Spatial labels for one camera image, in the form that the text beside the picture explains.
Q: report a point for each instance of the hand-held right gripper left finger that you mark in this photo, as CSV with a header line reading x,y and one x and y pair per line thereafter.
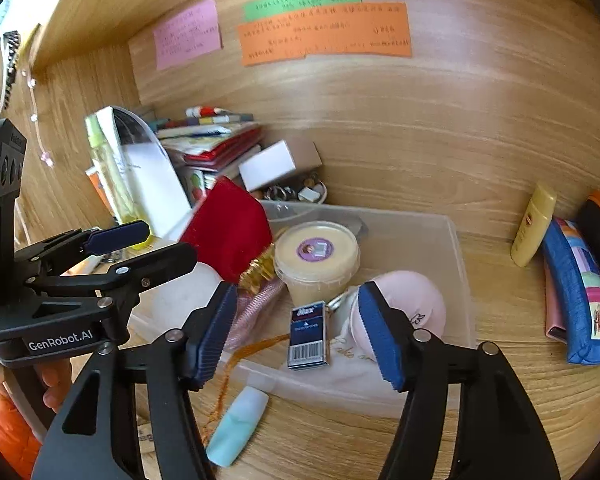
x,y
215,335

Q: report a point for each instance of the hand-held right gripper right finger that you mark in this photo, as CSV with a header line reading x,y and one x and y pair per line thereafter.
x,y
380,335

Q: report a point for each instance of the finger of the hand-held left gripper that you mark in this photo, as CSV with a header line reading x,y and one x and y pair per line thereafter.
x,y
120,235
155,265

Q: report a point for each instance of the pink round case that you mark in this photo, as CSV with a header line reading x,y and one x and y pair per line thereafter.
x,y
420,300

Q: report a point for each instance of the blue staple box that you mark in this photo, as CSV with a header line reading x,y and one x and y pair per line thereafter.
x,y
307,335

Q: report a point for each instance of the red velvet pouch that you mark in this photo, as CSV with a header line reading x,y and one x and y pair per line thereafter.
x,y
230,225

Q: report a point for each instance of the clear plastic storage box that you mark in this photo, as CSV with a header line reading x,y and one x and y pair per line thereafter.
x,y
445,280

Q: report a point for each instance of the cream jar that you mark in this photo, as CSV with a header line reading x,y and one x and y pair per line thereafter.
x,y
315,255

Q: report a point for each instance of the person's left forearm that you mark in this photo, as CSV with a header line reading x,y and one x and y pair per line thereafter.
x,y
10,430

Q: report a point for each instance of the wooden desktop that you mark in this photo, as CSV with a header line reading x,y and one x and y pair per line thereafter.
x,y
480,435

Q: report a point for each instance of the person's left hand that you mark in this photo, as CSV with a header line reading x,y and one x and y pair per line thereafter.
x,y
55,385

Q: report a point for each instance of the white rounded object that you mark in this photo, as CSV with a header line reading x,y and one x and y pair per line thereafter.
x,y
180,295

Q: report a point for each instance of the orange tube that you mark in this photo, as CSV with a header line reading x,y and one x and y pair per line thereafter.
x,y
100,190

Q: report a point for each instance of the yellow spray bottle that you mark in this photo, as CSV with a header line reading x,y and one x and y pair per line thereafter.
x,y
112,180

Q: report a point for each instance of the light blue small tube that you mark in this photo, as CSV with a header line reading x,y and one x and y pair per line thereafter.
x,y
240,425

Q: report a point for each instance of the stack of books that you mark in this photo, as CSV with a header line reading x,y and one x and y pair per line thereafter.
x,y
210,140

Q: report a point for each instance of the small white box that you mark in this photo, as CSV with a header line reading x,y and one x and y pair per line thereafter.
x,y
267,165

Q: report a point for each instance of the black studded headband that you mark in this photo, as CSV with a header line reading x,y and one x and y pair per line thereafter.
x,y
11,65

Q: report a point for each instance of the small cardboard box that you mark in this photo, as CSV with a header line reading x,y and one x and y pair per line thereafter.
x,y
307,155

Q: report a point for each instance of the yellow tube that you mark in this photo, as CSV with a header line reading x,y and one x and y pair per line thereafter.
x,y
532,225

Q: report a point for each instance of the blue patchwork pencil case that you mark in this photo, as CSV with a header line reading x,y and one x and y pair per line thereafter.
x,y
575,285

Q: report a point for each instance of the pink sticky note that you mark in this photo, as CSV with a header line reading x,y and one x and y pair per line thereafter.
x,y
187,32

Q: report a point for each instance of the orange sticky note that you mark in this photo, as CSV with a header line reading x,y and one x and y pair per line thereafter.
x,y
325,32

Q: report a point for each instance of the green sticky note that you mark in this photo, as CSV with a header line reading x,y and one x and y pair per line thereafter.
x,y
300,0

